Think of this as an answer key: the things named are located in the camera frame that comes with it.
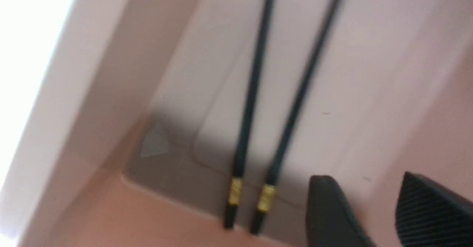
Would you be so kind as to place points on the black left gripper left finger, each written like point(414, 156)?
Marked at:
point(330, 220)

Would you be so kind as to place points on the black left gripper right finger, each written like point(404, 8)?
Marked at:
point(428, 214)

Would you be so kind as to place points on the black chopstick gold band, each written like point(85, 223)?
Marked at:
point(239, 159)
point(269, 188)

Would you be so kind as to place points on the pink plastic bin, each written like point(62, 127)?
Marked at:
point(130, 142)

